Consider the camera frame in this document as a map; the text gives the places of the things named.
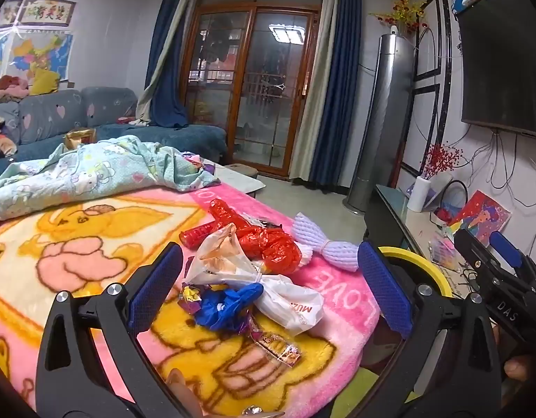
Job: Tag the pink printed blanket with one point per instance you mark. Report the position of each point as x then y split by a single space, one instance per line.
76 235

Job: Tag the purple plastic item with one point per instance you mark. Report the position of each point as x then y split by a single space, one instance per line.
198 162

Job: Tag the blue and beige curtain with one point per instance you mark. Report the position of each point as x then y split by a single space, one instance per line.
170 74
337 96

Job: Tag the white plastic bag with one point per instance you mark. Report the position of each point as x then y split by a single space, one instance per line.
289 305

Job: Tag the yellow cushion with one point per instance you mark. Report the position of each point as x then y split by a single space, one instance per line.
45 82

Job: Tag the brown printed cloth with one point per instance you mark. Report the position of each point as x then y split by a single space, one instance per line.
0 137

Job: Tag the yellow rimmed trash bin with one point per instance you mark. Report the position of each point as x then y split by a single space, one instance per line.
429 265

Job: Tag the person's left hand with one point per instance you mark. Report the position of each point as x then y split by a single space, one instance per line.
180 389

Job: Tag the pile of red clothes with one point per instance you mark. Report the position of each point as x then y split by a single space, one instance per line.
9 87

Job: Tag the grey coffee table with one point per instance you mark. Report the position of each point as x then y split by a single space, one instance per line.
246 180

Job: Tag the person's green clothing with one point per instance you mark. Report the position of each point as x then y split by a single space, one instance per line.
359 394

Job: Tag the gold snack wrapper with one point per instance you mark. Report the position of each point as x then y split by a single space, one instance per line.
276 346

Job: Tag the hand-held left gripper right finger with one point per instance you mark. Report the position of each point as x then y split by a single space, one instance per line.
383 287

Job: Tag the person's right hand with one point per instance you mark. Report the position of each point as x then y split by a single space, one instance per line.
518 366

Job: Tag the red plastic bag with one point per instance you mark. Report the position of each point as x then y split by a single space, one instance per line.
268 246

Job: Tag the black wall television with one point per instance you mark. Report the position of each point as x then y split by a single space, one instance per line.
507 61

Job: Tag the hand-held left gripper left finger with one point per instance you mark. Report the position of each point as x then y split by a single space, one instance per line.
157 287

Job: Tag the gold gift bag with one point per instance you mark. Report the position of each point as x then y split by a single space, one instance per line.
79 138

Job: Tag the glass topped television stand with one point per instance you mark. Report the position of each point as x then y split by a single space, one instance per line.
394 209

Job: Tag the yellow and red artificial flowers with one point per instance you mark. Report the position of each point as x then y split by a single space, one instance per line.
402 11

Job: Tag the blue sofa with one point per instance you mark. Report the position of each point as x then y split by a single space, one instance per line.
54 113

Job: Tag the white foam fruit net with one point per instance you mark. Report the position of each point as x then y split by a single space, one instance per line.
328 244

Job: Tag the framed calligraphy picture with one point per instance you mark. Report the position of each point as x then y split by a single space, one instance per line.
48 12

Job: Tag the wall map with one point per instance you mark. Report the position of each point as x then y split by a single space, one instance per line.
37 56

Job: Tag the colourful painting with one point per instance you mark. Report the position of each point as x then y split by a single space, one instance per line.
481 217

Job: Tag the light blue printed quilt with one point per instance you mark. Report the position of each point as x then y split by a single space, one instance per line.
98 170

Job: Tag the silver tower air conditioner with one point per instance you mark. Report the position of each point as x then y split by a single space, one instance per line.
385 117

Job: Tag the white vase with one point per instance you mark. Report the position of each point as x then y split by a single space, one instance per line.
419 195

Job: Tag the purple candy wrapper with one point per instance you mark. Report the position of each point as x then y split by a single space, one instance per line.
188 298

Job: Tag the box of coloured pens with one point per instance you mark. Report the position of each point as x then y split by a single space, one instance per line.
444 250

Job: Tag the wooden sliding glass door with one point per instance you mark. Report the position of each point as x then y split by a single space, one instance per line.
259 87

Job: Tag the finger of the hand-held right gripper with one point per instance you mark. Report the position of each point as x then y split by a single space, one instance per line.
505 248
472 252

